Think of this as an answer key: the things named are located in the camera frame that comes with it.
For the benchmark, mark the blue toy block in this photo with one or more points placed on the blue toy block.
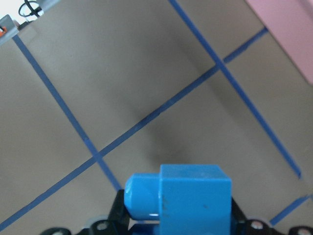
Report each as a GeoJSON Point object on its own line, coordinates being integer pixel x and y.
{"type": "Point", "coordinates": [185, 199]}

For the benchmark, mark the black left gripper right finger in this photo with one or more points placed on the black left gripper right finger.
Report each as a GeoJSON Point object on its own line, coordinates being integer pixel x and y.
{"type": "Point", "coordinates": [237, 215]}

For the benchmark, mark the pink plastic box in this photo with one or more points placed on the pink plastic box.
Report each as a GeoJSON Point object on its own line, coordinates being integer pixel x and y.
{"type": "Point", "coordinates": [291, 23]}

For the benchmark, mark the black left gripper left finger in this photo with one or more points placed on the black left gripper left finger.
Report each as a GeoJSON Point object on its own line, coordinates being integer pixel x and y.
{"type": "Point", "coordinates": [119, 218]}

